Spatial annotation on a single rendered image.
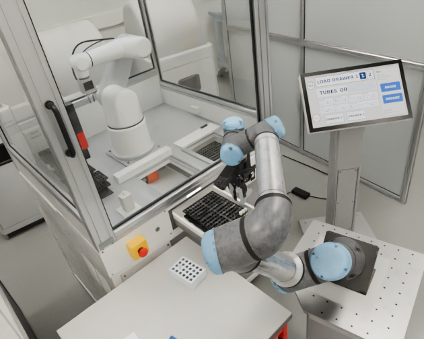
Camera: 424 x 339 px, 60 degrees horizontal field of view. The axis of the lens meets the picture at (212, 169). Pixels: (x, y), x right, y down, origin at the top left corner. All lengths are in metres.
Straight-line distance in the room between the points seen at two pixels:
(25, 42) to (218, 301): 1.04
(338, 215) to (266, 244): 1.63
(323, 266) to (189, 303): 0.51
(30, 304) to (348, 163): 2.20
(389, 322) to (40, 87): 1.29
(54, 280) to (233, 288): 1.69
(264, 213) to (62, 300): 2.02
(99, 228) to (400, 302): 1.08
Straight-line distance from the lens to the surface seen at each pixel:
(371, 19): 2.71
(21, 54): 1.14
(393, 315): 1.43
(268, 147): 1.07
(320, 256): 1.24
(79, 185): 1.30
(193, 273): 1.48
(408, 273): 1.56
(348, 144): 2.17
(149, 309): 1.47
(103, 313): 1.53
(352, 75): 2.06
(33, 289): 2.91
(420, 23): 2.55
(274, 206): 0.90
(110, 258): 1.51
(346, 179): 2.31
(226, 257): 0.92
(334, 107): 1.98
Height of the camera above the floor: 1.91
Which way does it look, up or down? 34 degrees down
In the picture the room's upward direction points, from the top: 9 degrees counter-clockwise
